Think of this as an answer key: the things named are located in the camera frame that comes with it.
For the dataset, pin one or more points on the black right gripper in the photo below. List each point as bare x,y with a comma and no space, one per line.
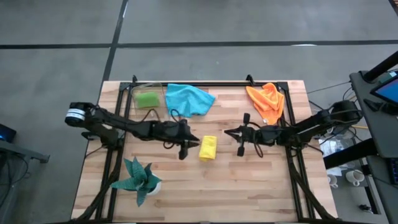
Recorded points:
240,152

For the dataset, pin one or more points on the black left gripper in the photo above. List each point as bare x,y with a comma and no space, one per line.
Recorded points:
183,154

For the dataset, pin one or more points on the yellow microfiber towel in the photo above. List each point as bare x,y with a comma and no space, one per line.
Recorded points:
208,147

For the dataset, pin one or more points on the orange microfiber towel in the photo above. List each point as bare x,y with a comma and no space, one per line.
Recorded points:
267,101

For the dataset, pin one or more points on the green microfiber towel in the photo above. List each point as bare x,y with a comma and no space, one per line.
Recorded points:
147,99

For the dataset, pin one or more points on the clear plastic basket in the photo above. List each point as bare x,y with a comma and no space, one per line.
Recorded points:
135,87

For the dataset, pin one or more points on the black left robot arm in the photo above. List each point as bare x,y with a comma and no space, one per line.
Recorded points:
118,124

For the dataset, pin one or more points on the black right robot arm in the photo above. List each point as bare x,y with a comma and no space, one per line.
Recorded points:
311,127

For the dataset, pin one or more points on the blue microfiber towel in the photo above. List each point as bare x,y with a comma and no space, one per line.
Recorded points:
188,99

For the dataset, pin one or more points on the white plant pot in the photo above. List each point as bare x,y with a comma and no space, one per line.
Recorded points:
157,188

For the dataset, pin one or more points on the green artificial plant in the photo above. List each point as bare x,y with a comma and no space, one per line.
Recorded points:
136,180

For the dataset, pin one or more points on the white paper sheets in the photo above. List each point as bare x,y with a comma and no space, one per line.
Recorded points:
329,147

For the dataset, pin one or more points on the white mug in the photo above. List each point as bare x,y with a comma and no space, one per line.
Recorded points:
332,180
354,177

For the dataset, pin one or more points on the black side desk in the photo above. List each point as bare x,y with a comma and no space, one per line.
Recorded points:
373,137

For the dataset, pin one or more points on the black power plug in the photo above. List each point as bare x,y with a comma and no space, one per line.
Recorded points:
364,207

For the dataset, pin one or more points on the black monitor base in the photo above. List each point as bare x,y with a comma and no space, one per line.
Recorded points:
388,108

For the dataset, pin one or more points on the tablet with blue screen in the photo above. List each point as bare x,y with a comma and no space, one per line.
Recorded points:
390,91

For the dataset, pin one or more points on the black keyboard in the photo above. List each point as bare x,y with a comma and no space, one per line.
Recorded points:
395,171

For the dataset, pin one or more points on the grey desk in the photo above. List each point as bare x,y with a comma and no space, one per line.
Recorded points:
21,151

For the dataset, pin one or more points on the black device with blue light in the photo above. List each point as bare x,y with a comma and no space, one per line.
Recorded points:
7,133

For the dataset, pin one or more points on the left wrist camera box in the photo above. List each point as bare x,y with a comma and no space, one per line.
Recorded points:
174,130

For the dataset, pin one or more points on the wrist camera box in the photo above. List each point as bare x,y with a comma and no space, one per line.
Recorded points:
174,130
261,136

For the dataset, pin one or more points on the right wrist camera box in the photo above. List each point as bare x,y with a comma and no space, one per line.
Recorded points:
261,136

